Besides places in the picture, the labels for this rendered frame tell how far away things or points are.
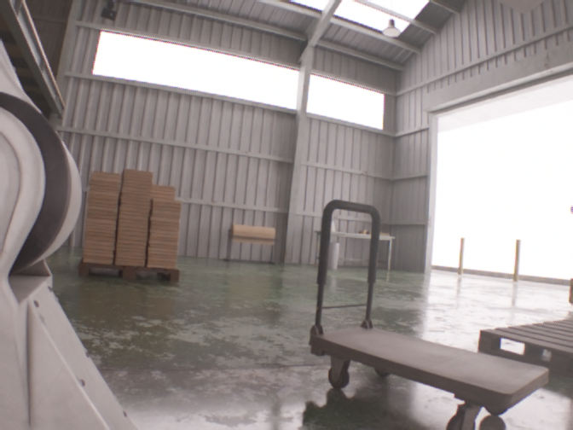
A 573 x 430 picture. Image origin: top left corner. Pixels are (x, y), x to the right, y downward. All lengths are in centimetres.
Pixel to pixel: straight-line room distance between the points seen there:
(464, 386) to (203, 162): 845
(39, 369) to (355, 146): 1072
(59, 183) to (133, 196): 429
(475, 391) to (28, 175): 122
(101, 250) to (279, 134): 635
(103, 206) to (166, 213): 70
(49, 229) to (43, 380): 12
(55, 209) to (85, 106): 905
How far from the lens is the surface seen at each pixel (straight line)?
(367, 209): 186
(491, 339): 260
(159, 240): 464
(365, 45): 1136
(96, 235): 459
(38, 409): 37
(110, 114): 927
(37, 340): 35
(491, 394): 129
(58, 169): 32
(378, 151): 1128
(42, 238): 32
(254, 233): 863
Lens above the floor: 59
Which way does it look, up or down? 4 degrees up
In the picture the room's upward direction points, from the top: 5 degrees clockwise
